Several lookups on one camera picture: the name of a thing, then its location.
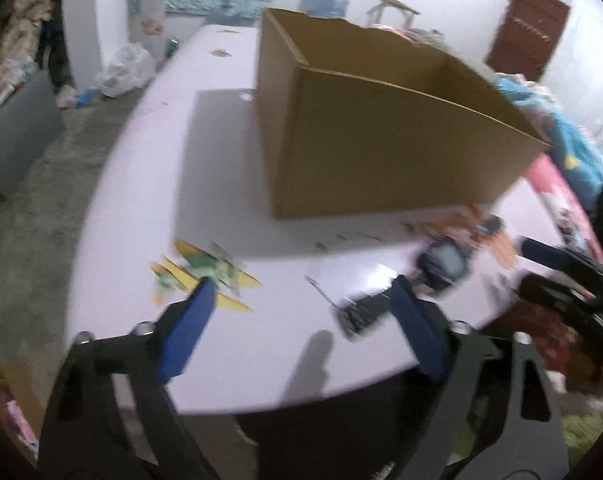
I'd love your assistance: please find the pink floral blanket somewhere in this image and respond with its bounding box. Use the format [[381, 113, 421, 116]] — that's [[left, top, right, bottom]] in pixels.
[[524, 154, 603, 264]]

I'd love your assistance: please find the blue bedding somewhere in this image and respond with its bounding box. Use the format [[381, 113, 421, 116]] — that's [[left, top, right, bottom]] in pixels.
[[493, 73, 603, 214]]

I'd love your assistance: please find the brown wooden door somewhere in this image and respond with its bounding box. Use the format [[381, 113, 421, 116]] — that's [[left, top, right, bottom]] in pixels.
[[486, 0, 571, 81]]

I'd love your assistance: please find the brown cardboard box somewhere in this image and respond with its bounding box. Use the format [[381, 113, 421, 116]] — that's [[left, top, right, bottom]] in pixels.
[[254, 9, 548, 218]]

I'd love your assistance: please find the grey board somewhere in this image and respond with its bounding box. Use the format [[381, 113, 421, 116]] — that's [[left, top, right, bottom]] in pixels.
[[0, 72, 64, 198]]

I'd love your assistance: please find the white plastic bag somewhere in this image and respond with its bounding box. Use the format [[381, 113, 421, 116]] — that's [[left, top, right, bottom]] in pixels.
[[95, 44, 156, 99]]

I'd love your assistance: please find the wooden chair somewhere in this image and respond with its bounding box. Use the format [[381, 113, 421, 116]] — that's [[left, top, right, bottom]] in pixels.
[[367, 0, 421, 30]]

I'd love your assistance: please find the pile of clothes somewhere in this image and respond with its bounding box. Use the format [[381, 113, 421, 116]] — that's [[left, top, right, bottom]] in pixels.
[[0, 0, 54, 94]]

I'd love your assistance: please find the pink orange bead bracelet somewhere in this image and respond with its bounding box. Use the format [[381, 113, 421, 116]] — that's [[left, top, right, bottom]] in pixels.
[[405, 204, 521, 271]]

